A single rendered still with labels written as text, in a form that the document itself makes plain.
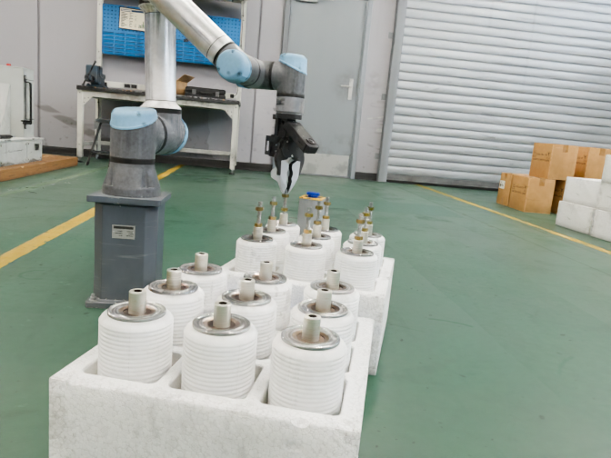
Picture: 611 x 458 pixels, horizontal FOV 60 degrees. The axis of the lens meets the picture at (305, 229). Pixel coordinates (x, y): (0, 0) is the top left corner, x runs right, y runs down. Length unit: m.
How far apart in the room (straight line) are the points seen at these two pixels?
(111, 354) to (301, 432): 0.26
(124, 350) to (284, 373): 0.21
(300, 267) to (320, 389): 0.55
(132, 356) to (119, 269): 0.77
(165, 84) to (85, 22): 5.12
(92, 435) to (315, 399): 0.28
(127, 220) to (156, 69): 0.44
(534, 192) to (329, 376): 4.35
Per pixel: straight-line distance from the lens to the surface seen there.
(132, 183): 1.44
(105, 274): 1.49
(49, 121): 6.72
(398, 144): 6.48
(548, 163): 4.97
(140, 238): 1.44
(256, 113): 6.31
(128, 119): 1.44
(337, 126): 6.38
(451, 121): 6.68
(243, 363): 0.69
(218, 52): 1.36
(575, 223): 4.12
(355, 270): 1.15
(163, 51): 1.59
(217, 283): 0.92
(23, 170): 4.35
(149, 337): 0.71
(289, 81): 1.42
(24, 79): 4.72
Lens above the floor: 0.51
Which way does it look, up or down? 10 degrees down
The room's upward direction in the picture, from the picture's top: 5 degrees clockwise
